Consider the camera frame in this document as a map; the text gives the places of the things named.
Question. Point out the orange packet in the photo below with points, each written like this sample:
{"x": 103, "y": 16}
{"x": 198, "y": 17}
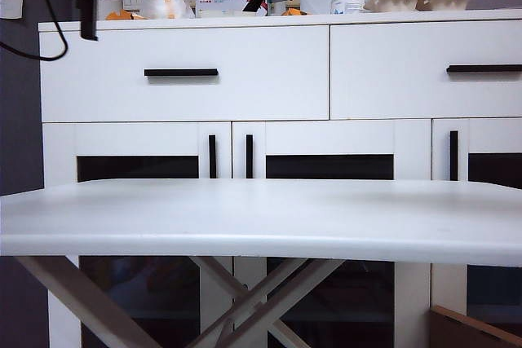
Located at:
{"x": 295, "y": 12}
{"x": 122, "y": 16}

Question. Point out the white table leg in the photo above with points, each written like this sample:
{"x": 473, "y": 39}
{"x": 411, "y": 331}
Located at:
{"x": 285, "y": 283}
{"x": 220, "y": 278}
{"x": 81, "y": 299}

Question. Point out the brown cardboard sheet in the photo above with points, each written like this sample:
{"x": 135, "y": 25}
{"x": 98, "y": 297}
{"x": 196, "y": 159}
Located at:
{"x": 456, "y": 331}

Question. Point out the cream egg carton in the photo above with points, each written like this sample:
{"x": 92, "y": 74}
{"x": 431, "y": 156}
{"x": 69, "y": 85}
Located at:
{"x": 391, "y": 2}

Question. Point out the white box with red print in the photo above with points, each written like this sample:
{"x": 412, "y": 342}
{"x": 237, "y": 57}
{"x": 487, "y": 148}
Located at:
{"x": 220, "y": 1}

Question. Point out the white sideboard cabinet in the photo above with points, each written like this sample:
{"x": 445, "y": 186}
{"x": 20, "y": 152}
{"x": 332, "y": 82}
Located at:
{"x": 204, "y": 24}

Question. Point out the white drawer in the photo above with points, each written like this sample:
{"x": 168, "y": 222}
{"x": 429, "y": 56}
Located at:
{"x": 102, "y": 95}
{"x": 387, "y": 79}

